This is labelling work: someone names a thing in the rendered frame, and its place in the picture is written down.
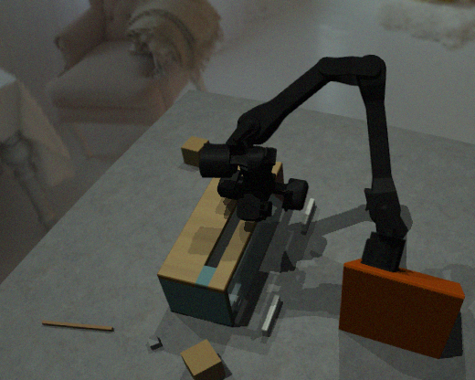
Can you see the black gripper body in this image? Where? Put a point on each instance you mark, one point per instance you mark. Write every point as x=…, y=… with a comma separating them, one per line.
x=294, y=191

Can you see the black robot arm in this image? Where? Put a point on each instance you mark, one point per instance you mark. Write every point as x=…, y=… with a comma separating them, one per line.
x=385, y=247

